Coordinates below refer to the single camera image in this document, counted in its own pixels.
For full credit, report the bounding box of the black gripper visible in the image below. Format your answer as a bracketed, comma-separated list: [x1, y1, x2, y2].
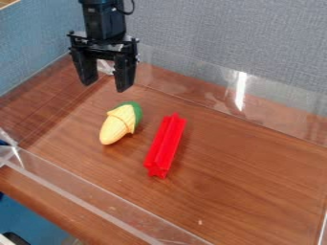
[67, 31, 139, 93]

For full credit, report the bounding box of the yellow toy corn cob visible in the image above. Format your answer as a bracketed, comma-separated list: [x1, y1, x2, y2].
[100, 101, 143, 145]

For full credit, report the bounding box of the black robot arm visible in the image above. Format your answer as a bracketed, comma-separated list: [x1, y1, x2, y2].
[67, 0, 139, 93]

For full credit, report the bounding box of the red star-shaped plastic block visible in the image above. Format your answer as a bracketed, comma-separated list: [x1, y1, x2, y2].
[143, 113, 187, 179]

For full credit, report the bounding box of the clear acrylic corner bracket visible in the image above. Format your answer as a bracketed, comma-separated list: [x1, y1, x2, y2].
[98, 59, 115, 76]

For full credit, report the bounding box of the black cable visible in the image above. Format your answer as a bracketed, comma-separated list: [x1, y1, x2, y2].
[117, 0, 137, 15]

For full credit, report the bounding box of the clear acrylic left bracket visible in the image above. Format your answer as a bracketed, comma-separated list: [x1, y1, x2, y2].
[0, 127, 24, 168]

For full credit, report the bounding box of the clear acrylic back wall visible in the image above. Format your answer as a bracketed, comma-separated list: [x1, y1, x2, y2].
[138, 44, 327, 147]

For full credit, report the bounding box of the clear acrylic wall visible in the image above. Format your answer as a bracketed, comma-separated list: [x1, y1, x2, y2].
[138, 44, 327, 147]
[0, 148, 214, 245]

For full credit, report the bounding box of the clear acrylic front wall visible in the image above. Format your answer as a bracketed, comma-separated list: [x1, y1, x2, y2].
[0, 148, 214, 245]

